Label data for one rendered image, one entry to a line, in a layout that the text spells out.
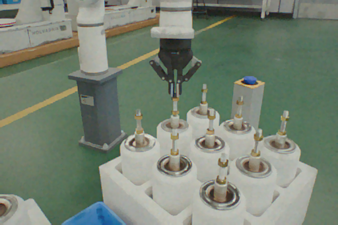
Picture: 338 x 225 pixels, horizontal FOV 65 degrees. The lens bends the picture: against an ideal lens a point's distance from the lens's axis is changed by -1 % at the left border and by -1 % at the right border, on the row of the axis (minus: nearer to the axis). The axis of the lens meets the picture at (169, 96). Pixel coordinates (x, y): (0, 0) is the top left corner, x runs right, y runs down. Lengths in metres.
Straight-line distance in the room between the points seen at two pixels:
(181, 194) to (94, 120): 0.56
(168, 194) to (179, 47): 0.31
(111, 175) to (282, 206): 0.39
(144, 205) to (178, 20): 0.40
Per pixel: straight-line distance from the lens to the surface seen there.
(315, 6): 5.67
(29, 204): 0.67
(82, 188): 0.94
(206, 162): 0.63
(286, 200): 0.66
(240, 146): 0.72
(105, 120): 1.04
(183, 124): 0.73
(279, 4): 5.70
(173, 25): 0.60
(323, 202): 0.97
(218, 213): 0.50
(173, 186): 0.56
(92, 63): 0.98
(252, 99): 0.86
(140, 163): 0.63
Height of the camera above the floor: 0.61
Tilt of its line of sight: 23 degrees down
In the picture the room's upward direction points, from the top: straight up
